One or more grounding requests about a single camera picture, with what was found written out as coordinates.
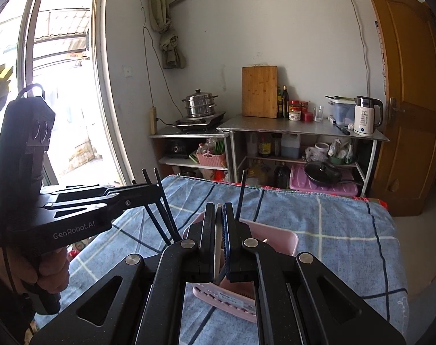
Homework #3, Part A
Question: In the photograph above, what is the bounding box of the person's left hand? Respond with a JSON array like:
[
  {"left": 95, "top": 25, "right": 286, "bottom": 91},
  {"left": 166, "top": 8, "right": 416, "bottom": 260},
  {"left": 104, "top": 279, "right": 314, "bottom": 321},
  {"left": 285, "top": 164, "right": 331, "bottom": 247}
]
[{"left": 18, "top": 247, "right": 71, "bottom": 294}]

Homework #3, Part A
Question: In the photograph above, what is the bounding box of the white framed window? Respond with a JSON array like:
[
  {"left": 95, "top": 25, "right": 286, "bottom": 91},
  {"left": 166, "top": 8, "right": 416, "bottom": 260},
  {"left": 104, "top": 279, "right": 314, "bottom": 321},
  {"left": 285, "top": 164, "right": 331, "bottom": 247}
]
[{"left": 0, "top": 0, "right": 129, "bottom": 216}]

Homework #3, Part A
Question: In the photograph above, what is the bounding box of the water filter pitcher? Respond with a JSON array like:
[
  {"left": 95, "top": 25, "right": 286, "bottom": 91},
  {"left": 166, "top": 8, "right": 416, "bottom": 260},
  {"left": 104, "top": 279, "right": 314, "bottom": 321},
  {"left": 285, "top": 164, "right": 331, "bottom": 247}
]
[{"left": 329, "top": 99, "right": 357, "bottom": 124}]

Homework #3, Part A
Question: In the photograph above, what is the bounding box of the brown sauce bottle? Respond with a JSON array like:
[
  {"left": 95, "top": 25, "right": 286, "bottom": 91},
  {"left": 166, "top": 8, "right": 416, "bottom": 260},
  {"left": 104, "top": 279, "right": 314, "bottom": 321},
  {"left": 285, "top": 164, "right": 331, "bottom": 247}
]
[{"left": 257, "top": 133, "right": 272, "bottom": 157}]

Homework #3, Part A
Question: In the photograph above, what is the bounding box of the white wall cable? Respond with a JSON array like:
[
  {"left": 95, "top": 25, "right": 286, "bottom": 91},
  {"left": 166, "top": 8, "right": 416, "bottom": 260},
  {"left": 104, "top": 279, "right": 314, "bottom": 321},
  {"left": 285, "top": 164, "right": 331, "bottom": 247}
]
[{"left": 342, "top": 0, "right": 369, "bottom": 96}]

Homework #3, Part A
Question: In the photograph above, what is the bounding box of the pink plastic utensil basket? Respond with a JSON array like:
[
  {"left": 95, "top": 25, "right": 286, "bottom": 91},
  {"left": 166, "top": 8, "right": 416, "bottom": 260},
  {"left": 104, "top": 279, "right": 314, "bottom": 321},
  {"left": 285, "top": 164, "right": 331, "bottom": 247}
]
[{"left": 182, "top": 211, "right": 300, "bottom": 324}]

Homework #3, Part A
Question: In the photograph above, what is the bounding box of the black kitchen appliance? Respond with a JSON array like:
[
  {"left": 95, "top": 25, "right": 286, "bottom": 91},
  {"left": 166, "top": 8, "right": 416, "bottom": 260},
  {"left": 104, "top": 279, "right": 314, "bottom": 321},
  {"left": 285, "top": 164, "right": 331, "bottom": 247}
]
[{"left": 164, "top": 138, "right": 190, "bottom": 159}]

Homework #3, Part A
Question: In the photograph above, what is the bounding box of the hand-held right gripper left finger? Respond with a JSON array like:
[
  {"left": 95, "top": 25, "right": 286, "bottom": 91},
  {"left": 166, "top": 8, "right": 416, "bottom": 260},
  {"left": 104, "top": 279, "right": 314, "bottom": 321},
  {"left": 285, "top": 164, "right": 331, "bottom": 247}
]
[{"left": 29, "top": 202, "right": 216, "bottom": 345}]

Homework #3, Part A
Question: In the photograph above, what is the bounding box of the black wall cable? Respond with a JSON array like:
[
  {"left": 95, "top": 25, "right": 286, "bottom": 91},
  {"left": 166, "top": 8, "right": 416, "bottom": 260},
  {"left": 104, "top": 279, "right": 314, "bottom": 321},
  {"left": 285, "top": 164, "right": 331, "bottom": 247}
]
[{"left": 142, "top": 25, "right": 175, "bottom": 116}]

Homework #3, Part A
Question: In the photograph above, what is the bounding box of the low metal shelf rack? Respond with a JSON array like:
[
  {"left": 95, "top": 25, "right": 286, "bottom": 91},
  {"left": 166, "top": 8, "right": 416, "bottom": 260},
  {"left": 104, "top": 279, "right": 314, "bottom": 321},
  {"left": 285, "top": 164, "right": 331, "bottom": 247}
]
[{"left": 148, "top": 129, "right": 233, "bottom": 182}]

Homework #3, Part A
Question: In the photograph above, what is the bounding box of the metal kitchen shelf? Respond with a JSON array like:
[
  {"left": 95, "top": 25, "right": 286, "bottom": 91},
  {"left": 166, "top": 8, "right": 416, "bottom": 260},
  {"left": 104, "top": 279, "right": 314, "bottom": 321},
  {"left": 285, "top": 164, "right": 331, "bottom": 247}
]
[{"left": 217, "top": 115, "right": 390, "bottom": 196}]

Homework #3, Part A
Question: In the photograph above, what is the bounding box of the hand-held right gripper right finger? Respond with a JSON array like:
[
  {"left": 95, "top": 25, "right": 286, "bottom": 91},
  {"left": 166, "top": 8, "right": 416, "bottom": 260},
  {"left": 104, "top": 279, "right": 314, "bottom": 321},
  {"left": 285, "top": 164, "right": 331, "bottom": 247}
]
[{"left": 222, "top": 202, "right": 407, "bottom": 345}]

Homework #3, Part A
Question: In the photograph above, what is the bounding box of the tied beige curtain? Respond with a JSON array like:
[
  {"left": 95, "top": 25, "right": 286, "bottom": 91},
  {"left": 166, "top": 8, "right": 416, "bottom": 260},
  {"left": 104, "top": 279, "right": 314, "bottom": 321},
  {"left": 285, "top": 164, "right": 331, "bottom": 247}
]
[{"left": 148, "top": 0, "right": 187, "bottom": 70}]

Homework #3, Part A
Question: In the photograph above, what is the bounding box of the black frying pan with lid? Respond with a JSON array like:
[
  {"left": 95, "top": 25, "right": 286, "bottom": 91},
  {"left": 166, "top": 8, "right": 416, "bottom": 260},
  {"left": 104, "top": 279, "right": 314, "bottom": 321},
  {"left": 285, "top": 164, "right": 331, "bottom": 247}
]
[{"left": 304, "top": 161, "right": 358, "bottom": 187}]

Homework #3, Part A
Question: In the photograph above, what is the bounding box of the person's left forearm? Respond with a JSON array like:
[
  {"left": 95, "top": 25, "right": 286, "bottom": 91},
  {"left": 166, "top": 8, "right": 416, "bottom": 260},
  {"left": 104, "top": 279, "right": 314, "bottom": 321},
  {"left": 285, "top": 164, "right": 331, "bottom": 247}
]
[{"left": 0, "top": 255, "right": 35, "bottom": 345}]

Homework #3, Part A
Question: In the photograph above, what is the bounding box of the wooden door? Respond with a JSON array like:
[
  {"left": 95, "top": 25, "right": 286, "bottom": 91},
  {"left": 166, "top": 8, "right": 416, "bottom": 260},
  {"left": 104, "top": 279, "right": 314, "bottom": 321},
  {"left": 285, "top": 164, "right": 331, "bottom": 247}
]
[{"left": 362, "top": 0, "right": 436, "bottom": 216}]

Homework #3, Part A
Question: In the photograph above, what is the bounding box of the white electric kettle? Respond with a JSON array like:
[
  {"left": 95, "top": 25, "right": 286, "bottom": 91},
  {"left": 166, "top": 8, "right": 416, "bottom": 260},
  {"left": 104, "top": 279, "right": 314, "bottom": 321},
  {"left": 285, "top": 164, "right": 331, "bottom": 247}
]
[{"left": 353, "top": 96, "right": 384, "bottom": 136}]

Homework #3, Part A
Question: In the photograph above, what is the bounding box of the crumpled plastic bag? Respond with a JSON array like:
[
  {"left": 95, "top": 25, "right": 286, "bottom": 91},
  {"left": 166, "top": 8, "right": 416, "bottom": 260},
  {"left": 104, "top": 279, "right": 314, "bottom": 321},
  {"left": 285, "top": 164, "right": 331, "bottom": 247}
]
[{"left": 327, "top": 138, "right": 355, "bottom": 164}]

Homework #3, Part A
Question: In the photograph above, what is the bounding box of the pink plastic bin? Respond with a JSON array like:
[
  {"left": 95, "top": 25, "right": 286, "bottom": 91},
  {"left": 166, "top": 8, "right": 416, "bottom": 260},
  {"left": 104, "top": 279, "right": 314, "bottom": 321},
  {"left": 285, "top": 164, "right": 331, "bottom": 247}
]
[{"left": 289, "top": 163, "right": 362, "bottom": 196}]

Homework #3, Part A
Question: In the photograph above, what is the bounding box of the white plastic jug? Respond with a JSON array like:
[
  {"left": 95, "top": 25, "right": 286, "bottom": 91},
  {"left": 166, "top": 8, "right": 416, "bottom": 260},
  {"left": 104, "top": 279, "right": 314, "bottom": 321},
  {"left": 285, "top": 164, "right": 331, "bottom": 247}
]
[{"left": 281, "top": 133, "right": 300, "bottom": 159}]

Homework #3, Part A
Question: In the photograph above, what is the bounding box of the blue plaid blanket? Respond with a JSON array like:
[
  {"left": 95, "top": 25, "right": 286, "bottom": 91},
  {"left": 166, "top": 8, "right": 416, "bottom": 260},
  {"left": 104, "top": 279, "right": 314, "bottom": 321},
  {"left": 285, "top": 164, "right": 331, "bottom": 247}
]
[{"left": 35, "top": 174, "right": 409, "bottom": 345}]

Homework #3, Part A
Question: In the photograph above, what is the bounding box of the bamboo cutting board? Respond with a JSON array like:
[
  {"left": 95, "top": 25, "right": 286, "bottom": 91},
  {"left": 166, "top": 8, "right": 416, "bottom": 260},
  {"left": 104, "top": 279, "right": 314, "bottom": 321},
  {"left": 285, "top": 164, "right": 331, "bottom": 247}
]
[{"left": 242, "top": 66, "right": 278, "bottom": 118}]

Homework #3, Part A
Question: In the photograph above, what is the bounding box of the pink woven basket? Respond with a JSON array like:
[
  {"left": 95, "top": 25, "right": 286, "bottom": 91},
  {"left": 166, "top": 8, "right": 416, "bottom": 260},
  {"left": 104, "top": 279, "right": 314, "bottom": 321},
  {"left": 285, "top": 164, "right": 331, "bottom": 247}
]
[{"left": 196, "top": 151, "right": 227, "bottom": 169}]

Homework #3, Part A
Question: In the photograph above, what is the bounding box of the wooden chopstick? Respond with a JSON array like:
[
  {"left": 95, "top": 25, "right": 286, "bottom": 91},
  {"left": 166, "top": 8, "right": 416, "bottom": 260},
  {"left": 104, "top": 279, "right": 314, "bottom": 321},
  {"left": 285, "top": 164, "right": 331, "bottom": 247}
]
[{"left": 215, "top": 204, "right": 223, "bottom": 283}]

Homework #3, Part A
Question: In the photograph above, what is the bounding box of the black induction cooker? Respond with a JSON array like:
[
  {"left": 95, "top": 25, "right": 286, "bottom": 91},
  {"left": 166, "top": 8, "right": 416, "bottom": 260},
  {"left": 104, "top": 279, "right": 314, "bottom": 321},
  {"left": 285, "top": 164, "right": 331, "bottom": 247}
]
[{"left": 172, "top": 111, "right": 226, "bottom": 132}]

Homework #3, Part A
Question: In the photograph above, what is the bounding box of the dark cooking oil bottle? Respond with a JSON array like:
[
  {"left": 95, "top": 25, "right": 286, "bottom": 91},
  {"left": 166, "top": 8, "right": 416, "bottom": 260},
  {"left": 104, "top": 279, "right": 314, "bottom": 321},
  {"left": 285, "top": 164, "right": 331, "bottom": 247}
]
[{"left": 273, "top": 162, "right": 290, "bottom": 189}]

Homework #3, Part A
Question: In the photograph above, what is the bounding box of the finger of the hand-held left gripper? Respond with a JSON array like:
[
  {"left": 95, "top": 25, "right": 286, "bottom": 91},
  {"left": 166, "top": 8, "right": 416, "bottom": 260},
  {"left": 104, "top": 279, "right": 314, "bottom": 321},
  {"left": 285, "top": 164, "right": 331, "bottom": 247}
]
[
  {"left": 41, "top": 186, "right": 165, "bottom": 222},
  {"left": 41, "top": 183, "right": 158, "bottom": 202}
]

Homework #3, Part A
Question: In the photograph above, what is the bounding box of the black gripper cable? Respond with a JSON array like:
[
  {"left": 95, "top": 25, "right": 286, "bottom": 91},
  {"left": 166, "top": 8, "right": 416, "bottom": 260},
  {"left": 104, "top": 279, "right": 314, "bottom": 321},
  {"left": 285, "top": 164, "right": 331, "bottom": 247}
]
[{"left": 17, "top": 83, "right": 46, "bottom": 100}]

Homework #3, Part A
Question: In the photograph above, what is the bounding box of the yellow cooking oil bottle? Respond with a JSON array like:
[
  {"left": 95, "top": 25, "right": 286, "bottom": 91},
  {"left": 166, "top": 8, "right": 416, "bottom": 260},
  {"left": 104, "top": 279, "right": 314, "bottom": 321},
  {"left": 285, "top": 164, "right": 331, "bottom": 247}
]
[{"left": 247, "top": 160, "right": 269, "bottom": 185}]

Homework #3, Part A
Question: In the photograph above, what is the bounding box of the metal door handle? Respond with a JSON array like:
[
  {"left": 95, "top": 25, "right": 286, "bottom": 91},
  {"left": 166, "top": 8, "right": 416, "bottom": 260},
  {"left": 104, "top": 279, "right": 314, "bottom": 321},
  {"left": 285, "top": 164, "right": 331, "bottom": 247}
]
[{"left": 388, "top": 97, "right": 405, "bottom": 126}]

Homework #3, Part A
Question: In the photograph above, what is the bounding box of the steel steamer pot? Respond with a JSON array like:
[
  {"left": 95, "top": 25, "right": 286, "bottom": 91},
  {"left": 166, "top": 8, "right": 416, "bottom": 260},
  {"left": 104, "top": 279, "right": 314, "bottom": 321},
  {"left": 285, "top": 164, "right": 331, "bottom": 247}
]
[{"left": 181, "top": 89, "right": 219, "bottom": 119}]

